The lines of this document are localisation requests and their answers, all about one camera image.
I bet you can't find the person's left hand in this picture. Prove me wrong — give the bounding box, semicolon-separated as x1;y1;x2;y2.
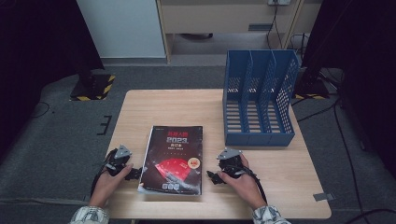
89;163;134;209

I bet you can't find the light wooden cabinet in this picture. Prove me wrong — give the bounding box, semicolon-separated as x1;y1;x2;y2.
155;0;323;63

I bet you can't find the black hanging cable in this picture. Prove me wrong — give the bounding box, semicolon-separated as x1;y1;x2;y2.
265;4;283;50

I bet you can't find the white cabinet panel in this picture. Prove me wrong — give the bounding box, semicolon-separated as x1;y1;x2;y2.
76;0;166;59

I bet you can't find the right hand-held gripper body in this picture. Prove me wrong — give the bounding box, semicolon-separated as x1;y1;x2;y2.
216;147;250;180

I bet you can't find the dark curtain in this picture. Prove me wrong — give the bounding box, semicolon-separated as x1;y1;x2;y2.
300;0;396;175
0;0;106;162

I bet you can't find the hand-held gripper black cable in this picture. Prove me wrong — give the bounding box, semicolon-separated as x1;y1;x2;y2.
90;148;118;197
242;167;269;204

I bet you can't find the left hand-held gripper black cable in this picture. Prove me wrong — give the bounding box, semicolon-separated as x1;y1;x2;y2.
90;148;118;197

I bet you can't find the long black floor cable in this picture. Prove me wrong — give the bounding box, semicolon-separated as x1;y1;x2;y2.
332;98;365;220

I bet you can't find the blue plastic file rack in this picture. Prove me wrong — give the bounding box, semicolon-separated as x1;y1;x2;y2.
222;49;301;147

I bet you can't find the black book with red cover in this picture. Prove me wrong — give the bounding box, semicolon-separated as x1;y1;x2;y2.
138;125;204;195

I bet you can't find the person's right hand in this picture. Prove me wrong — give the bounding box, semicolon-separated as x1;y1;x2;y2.
217;153;269;211

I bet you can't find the right hand-held gripper black cable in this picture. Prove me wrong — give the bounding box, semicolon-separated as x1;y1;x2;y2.
242;167;269;204

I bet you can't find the thin black floor cable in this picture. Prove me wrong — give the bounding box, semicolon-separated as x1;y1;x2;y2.
31;101;51;119

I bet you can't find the black cables bundle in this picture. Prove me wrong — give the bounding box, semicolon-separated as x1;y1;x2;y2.
289;32;311;57

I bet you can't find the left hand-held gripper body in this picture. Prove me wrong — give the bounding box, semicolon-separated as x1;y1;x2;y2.
105;144;134;177

